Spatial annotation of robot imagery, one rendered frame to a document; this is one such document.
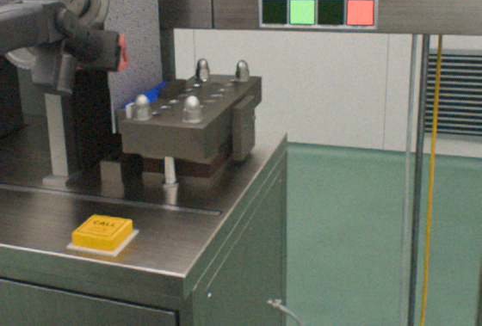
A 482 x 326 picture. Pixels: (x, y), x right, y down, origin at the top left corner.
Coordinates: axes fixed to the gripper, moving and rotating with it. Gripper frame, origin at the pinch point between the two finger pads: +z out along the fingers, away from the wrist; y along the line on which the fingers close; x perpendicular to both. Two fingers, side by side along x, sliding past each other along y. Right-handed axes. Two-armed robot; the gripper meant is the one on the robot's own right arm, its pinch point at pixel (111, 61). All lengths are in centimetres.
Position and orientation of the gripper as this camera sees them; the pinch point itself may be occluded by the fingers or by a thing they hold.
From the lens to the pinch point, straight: 118.5
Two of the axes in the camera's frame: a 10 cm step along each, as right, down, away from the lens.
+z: 3.3, 2.0, 9.2
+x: 1.3, -9.8, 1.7
